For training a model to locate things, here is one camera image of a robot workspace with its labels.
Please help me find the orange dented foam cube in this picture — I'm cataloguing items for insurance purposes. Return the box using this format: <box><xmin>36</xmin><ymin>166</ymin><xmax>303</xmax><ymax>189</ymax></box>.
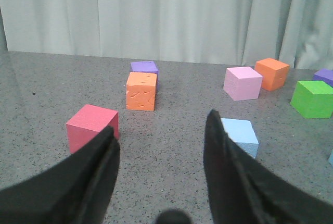
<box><xmin>126</xmin><ymin>72</ymin><xmax>157</xmax><ymax>111</ymax></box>

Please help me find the grey curtain backdrop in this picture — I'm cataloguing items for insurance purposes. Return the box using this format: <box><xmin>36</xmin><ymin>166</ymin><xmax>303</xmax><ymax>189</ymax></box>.
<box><xmin>1</xmin><ymin>0</ymin><xmax>332</xmax><ymax>69</ymax></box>

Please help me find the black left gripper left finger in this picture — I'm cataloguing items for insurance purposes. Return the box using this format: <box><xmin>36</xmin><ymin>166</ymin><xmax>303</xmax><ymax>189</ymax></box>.
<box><xmin>1</xmin><ymin>126</ymin><xmax>120</xmax><ymax>223</ymax></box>

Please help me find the pink foam cube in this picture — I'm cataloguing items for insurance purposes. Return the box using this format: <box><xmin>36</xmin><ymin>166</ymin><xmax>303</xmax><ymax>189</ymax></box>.
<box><xmin>223</xmin><ymin>66</ymin><xmax>263</xmax><ymax>101</ymax></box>

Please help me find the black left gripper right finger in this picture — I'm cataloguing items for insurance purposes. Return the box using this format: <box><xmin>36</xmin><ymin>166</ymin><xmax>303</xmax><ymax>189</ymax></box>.
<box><xmin>203</xmin><ymin>110</ymin><xmax>332</xmax><ymax>223</ymax></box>

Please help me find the purple cube behind orange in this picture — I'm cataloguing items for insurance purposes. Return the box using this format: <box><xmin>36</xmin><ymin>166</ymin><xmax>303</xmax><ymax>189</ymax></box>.
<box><xmin>131</xmin><ymin>60</ymin><xmax>159</xmax><ymax>77</ymax></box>

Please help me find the light blue foam cube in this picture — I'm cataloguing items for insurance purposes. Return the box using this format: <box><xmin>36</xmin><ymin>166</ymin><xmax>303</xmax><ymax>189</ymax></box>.
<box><xmin>221</xmin><ymin>118</ymin><xmax>259</xmax><ymax>158</ymax></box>
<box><xmin>328</xmin><ymin>151</ymin><xmax>333</xmax><ymax>166</ymax></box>

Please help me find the green foam cube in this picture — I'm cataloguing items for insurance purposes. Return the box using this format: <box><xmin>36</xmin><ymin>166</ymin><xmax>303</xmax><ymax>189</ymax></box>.
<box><xmin>290</xmin><ymin>81</ymin><xmax>332</xmax><ymax>119</ymax></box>

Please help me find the red foam cube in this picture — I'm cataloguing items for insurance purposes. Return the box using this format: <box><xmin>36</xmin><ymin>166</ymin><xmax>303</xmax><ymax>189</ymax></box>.
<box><xmin>66</xmin><ymin>104</ymin><xmax>119</xmax><ymax>154</ymax></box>

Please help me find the purple foam cube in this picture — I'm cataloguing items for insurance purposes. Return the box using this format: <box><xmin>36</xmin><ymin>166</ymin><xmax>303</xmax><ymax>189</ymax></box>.
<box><xmin>312</xmin><ymin>69</ymin><xmax>333</xmax><ymax>87</ymax></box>

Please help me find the smooth orange foam cube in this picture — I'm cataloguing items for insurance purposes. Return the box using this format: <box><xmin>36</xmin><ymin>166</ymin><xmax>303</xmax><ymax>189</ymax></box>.
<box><xmin>254</xmin><ymin>58</ymin><xmax>290</xmax><ymax>91</ymax></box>

